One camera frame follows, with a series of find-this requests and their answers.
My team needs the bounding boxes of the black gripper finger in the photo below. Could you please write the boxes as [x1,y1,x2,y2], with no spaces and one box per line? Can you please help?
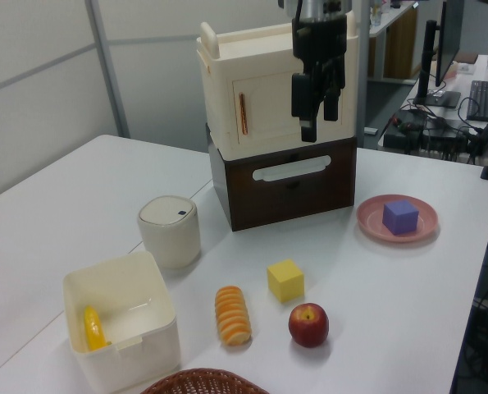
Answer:
[290,62,325,144]
[322,54,348,122]

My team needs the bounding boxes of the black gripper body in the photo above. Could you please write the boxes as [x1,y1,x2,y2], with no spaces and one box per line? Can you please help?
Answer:
[291,16,348,69]

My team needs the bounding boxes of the yellow foam cube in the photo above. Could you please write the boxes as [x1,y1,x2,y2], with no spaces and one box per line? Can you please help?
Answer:
[267,259,306,304]

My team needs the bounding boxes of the purple foam cube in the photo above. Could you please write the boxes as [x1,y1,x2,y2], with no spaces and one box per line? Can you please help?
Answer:
[382,200,420,236]

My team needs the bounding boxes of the wooden desk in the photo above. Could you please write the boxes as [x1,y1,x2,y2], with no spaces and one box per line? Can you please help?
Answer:
[368,3,419,81]

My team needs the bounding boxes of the black monitor stand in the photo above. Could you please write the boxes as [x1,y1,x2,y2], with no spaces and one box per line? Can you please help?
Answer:
[412,19,462,108]

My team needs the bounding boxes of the dark brown drawer unit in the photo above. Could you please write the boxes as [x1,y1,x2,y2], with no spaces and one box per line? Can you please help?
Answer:
[205,121,358,232]

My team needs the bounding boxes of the black computer monitor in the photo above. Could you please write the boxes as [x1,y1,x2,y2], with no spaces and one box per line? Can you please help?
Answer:
[434,0,462,89]

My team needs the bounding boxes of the pink plate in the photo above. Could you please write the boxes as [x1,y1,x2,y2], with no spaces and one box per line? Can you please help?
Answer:
[356,194,439,244]

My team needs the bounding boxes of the black keyboard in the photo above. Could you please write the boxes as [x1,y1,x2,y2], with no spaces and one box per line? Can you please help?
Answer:
[466,80,488,122]

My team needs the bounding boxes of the small cream trash can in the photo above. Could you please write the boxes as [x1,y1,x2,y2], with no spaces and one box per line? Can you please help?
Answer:
[136,195,202,270]

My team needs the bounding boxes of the red apple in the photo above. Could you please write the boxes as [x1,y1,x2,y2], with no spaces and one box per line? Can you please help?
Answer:
[288,302,330,349]

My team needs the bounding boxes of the long orange striped bread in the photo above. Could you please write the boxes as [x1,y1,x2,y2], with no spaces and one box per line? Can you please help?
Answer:
[214,286,253,347]

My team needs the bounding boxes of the brown wicker basket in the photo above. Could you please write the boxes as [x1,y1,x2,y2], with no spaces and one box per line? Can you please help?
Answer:
[139,368,269,394]

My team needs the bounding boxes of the cream plastic storage box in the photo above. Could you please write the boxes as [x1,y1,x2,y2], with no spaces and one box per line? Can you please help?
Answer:
[62,250,182,393]

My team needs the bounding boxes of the yellow banana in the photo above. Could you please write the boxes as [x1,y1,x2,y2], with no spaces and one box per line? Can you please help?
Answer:
[83,305,108,352]

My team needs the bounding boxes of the cream cabinet with handles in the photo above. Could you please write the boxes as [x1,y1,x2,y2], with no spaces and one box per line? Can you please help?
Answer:
[196,10,359,160]

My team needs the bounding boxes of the orange cabinet door handle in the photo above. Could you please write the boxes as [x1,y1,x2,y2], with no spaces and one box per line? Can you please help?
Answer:
[238,92,249,135]

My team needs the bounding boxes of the white drawer handle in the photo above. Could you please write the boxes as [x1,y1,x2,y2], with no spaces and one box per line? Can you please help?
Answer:
[252,154,332,182]

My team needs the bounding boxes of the black power strip with cables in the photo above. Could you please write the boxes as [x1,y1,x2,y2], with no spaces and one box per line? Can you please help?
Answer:
[382,104,488,165]

